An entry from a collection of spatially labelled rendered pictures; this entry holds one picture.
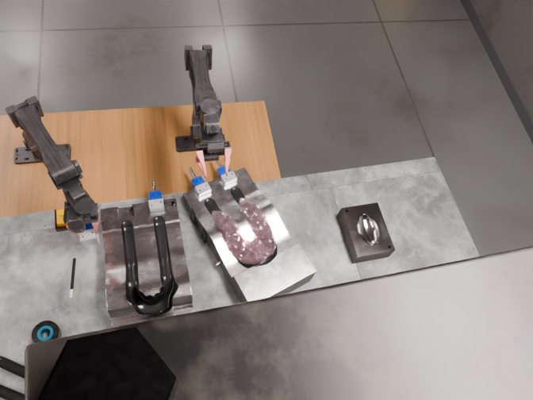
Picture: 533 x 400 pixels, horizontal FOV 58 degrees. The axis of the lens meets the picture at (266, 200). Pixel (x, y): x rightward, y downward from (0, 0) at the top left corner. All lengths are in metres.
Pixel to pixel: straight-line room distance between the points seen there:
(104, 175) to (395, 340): 1.59
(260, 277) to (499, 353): 1.18
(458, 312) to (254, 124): 1.65
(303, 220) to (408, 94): 1.87
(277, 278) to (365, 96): 2.01
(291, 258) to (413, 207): 0.61
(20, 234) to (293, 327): 1.53
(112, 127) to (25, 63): 1.52
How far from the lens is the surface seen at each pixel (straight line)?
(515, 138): 3.68
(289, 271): 1.64
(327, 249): 1.82
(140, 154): 1.97
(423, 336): 0.48
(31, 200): 1.94
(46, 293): 1.78
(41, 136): 1.54
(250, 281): 1.61
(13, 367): 1.70
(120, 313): 1.61
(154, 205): 1.71
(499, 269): 0.54
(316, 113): 3.19
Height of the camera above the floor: 2.43
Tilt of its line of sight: 61 degrees down
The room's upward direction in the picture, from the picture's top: 15 degrees clockwise
